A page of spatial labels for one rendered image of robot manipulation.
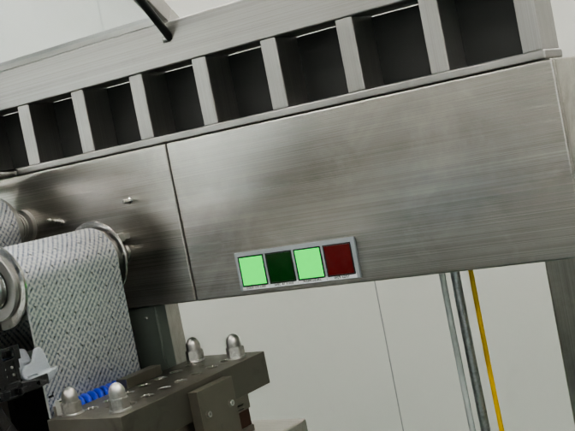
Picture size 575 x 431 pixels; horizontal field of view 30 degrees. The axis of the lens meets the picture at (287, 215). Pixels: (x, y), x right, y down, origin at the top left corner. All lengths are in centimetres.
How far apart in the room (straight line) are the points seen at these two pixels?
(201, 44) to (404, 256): 53
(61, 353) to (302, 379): 299
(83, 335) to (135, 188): 32
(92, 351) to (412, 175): 64
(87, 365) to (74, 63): 60
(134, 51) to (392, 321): 267
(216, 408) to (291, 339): 295
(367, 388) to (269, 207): 282
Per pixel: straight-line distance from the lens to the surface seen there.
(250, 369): 195
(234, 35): 190
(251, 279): 192
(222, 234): 194
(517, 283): 424
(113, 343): 197
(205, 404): 182
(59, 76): 217
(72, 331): 190
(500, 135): 167
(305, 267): 185
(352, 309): 457
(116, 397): 172
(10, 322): 186
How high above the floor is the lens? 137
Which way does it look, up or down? 3 degrees down
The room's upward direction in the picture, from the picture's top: 11 degrees counter-clockwise
